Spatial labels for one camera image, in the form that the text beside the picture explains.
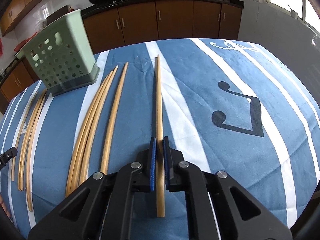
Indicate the white cup on windowsill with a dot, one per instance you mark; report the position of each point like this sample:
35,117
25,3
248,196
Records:
293,11

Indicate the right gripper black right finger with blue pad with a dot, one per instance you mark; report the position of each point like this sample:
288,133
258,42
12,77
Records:
218,207

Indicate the bamboo chopstick left group leftmost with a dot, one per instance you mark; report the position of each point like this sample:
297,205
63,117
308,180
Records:
21,125

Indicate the brown lower kitchen cabinets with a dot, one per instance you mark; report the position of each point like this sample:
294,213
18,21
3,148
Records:
139,21

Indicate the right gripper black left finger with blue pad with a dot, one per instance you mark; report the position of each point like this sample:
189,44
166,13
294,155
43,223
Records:
102,206

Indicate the green perforated utensil holder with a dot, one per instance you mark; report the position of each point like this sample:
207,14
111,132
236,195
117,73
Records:
61,55

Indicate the bamboo chopstick right group middle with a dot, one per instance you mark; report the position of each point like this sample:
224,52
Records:
81,153

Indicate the blue white striped tablecloth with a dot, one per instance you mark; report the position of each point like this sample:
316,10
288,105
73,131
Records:
209,125

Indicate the bamboo chopstick left group rightmost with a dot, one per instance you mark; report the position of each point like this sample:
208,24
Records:
30,148

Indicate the green and red basins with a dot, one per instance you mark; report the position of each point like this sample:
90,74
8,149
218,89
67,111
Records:
20,45

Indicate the dark cutting board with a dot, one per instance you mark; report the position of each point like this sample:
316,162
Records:
57,14

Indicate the person's left hand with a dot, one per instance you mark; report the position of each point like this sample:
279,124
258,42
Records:
5,212

